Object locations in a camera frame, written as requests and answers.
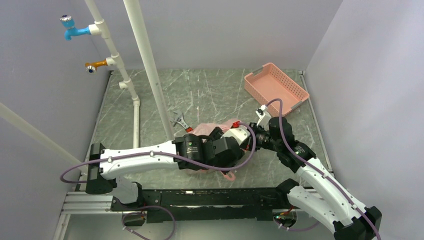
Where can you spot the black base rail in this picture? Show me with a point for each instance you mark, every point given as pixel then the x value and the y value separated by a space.
pixel 261 203

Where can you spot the red handled adjustable wrench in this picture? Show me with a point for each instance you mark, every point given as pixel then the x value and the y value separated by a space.
pixel 178 118

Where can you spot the pink plastic basket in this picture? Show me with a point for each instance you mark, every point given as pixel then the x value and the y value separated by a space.
pixel 269 82

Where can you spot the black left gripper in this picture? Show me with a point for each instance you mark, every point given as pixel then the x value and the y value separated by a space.
pixel 216 135

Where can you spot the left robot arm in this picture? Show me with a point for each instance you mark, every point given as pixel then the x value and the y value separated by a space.
pixel 108 166

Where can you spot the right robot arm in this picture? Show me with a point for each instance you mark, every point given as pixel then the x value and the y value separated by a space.
pixel 336 208

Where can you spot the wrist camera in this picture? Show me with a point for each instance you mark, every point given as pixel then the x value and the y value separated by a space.
pixel 242 133
pixel 263 117

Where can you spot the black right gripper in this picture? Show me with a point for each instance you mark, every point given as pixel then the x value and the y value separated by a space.
pixel 256 129

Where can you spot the orange faucet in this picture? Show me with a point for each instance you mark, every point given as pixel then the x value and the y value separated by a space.
pixel 92 67

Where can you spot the blue faucet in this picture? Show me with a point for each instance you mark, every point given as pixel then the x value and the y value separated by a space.
pixel 71 30

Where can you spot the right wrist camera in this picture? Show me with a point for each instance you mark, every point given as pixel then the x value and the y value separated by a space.
pixel 263 117

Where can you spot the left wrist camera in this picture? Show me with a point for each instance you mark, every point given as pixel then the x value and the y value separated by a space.
pixel 242 133

